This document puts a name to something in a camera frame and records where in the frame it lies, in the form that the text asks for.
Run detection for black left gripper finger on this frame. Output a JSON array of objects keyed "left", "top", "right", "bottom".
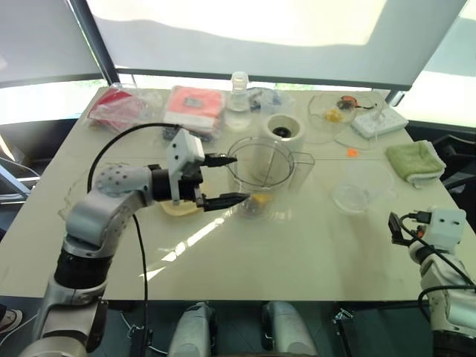
[
  {"left": 199, "top": 192, "right": 251, "bottom": 213},
  {"left": 202, "top": 152, "right": 238, "bottom": 169}
]

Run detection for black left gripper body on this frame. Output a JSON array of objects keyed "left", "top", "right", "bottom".
[{"left": 177, "top": 162, "right": 209, "bottom": 210}]

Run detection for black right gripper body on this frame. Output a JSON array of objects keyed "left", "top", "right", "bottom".
[{"left": 387, "top": 211, "right": 411, "bottom": 245}]

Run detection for clear plastic blender jar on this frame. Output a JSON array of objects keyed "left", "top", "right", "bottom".
[{"left": 226, "top": 136, "right": 317, "bottom": 221}]

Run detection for orange segments in jar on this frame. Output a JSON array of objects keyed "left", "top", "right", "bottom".
[{"left": 245, "top": 193, "right": 271, "bottom": 213}]

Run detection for beige round coaster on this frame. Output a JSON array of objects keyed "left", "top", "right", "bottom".
[{"left": 161, "top": 199, "right": 205, "bottom": 219}]

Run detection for pink packet in plastic wrap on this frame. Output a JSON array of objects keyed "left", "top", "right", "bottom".
[{"left": 162, "top": 85, "right": 227, "bottom": 137}]

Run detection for clear plastic water bottle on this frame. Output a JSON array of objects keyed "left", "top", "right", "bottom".
[{"left": 225, "top": 71, "right": 253, "bottom": 131}]

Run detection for green folded towel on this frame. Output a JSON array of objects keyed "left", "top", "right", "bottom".
[{"left": 385, "top": 141, "right": 447, "bottom": 188}]

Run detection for white cup with dark liquid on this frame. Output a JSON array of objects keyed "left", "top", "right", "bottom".
[{"left": 261, "top": 113, "right": 307, "bottom": 150}]

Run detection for clear bag with blue items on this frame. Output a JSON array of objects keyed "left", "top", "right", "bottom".
[{"left": 248, "top": 86, "right": 295, "bottom": 117}]

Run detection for black office chair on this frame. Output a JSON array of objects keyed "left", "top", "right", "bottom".
[{"left": 433, "top": 132, "right": 476, "bottom": 196}]

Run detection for red item in plastic bag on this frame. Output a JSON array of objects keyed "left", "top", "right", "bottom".
[{"left": 87, "top": 86, "right": 150, "bottom": 134}]

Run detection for white power strip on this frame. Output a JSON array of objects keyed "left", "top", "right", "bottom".
[{"left": 350, "top": 105, "right": 410, "bottom": 140}]

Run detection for clear glass bowl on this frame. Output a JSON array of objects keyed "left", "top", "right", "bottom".
[{"left": 307, "top": 92, "right": 357, "bottom": 145}]

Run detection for silver rounded robot leg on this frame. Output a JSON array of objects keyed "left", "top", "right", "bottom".
[
  {"left": 261, "top": 300, "right": 318, "bottom": 357},
  {"left": 168, "top": 300, "right": 219, "bottom": 357}
]

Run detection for orange and black small object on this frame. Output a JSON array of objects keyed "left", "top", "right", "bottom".
[{"left": 337, "top": 94, "right": 360, "bottom": 111}]

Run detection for white sneaker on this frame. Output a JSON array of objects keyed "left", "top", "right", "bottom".
[{"left": 0, "top": 308, "right": 24, "bottom": 335}]

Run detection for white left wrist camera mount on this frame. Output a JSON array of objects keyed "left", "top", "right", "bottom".
[{"left": 165, "top": 128, "right": 206, "bottom": 207}]

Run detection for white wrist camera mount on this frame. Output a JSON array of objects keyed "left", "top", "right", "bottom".
[
  {"left": 422, "top": 205, "right": 468, "bottom": 251},
  {"left": 165, "top": 128, "right": 206, "bottom": 207}
]

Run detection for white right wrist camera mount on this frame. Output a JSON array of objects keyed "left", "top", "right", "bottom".
[{"left": 422, "top": 205, "right": 468, "bottom": 251}]

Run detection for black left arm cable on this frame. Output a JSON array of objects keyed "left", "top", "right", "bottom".
[{"left": 87, "top": 122, "right": 184, "bottom": 357}]

